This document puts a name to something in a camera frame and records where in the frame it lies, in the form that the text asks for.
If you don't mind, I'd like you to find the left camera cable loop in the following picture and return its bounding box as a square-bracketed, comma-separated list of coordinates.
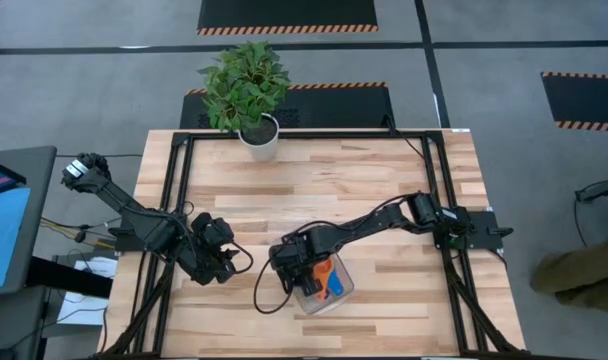
[230, 241, 256, 276]

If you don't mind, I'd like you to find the right camera cable loop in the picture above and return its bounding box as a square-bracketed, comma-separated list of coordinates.
[252, 256, 296, 316]

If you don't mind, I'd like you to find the black power cable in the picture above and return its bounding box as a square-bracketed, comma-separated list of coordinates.
[383, 114, 438, 201]

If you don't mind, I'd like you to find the dark grey cabinet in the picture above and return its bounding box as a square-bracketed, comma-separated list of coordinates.
[0, 284, 48, 360]

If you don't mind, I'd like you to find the black beam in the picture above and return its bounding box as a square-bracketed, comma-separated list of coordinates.
[26, 255, 114, 300]

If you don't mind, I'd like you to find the grey side desk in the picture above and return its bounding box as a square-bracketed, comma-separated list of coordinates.
[0, 145, 58, 297]

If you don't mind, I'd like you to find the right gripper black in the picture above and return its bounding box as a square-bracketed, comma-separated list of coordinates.
[268, 227, 334, 295]

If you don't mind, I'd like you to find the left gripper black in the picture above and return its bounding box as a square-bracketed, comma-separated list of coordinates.
[185, 241, 242, 288]

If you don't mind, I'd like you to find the green plant in white pot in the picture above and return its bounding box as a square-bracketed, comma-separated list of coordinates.
[197, 40, 293, 162]

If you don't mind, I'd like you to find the white paper sheet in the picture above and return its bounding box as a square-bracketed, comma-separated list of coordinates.
[57, 257, 119, 326]

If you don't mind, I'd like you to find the orange measuring cup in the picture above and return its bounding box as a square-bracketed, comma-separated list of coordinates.
[312, 258, 336, 303]

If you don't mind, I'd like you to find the camera cable loop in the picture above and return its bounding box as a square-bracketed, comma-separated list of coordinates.
[252, 256, 296, 316]
[230, 241, 256, 276]

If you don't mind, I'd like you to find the clear plastic basket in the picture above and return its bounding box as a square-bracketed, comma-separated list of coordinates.
[287, 251, 356, 316]

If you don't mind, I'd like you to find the black floor mat striped edge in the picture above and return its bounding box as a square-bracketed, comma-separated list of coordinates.
[178, 82, 395, 130]
[540, 71, 608, 134]
[197, 0, 379, 36]

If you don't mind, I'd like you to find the person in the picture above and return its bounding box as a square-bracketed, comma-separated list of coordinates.
[529, 233, 608, 317]

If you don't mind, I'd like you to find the blue sheet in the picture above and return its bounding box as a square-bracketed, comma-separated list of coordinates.
[0, 187, 32, 290]

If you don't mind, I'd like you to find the black metal table frame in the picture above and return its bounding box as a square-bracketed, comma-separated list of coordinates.
[98, 129, 530, 360]

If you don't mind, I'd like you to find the large blue measuring cup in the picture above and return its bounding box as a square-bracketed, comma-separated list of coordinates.
[327, 268, 346, 298]

